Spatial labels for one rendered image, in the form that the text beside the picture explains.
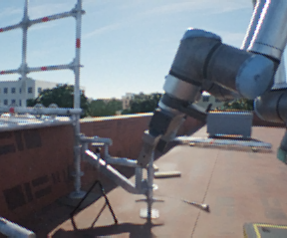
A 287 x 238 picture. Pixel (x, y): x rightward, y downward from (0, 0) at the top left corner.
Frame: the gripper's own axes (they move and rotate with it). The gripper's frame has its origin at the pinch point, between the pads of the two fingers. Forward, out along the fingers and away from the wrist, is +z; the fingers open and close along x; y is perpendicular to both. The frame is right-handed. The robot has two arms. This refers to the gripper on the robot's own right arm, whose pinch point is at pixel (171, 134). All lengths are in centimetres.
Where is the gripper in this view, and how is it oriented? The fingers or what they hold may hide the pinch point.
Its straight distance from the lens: 96.2
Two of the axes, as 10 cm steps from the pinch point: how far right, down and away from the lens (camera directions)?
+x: 1.0, 0.5, 9.9
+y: 9.0, 4.3, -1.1
